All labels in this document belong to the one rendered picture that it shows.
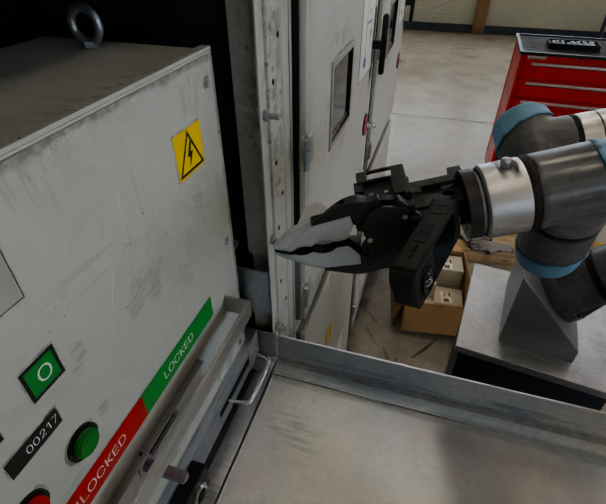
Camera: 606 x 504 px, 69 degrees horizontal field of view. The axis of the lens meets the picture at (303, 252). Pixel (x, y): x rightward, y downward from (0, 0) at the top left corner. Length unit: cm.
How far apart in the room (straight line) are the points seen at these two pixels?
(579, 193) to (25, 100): 47
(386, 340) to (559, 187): 163
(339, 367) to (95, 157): 57
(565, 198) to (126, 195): 39
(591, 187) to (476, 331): 67
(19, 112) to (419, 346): 184
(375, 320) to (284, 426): 139
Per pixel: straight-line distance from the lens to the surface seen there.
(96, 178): 38
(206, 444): 71
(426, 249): 39
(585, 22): 852
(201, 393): 56
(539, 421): 85
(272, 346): 82
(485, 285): 122
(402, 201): 43
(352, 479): 73
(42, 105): 40
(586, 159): 48
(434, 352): 203
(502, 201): 45
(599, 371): 113
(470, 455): 79
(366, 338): 202
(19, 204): 34
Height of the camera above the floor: 150
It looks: 38 degrees down
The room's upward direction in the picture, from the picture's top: straight up
